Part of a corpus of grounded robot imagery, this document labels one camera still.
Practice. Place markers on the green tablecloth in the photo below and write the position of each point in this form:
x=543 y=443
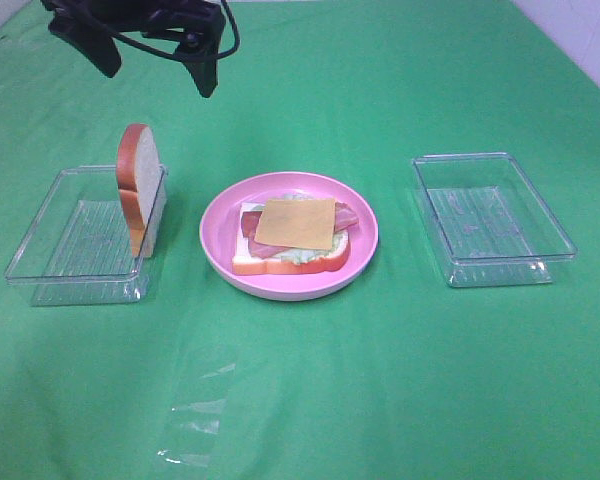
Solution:
x=398 y=376

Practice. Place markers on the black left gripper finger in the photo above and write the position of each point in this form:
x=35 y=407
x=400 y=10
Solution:
x=96 y=46
x=197 y=51

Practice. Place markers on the clear plastic tray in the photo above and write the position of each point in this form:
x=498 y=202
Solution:
x=77 y=249
x=487 y=224

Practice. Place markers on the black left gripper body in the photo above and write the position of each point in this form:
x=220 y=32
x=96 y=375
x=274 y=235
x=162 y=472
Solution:
x=154 y=19

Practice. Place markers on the clear plastic wrap sheet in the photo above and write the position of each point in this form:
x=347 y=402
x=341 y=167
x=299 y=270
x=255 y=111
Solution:
x=195 y=408

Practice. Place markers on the white bread slice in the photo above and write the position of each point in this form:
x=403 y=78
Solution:
x=260 y=265

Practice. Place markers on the pink round plate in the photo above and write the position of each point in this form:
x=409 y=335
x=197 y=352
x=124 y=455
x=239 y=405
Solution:
x=220 y=224

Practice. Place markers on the bacon strip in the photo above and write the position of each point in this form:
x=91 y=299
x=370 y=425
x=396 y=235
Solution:
x=263 y=251
x=250 y=215

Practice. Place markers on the clear plastic right tray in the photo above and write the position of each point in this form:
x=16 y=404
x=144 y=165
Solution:
x=487 y=224

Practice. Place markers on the yellow cheese slice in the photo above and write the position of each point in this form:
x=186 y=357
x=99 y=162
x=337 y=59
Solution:
x=304 y=223

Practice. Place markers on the green lettuce leaf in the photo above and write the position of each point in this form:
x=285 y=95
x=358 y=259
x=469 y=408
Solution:
x=302 y=229

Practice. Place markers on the clear plastic left tray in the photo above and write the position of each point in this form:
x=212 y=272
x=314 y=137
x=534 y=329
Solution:
x=77 y=249

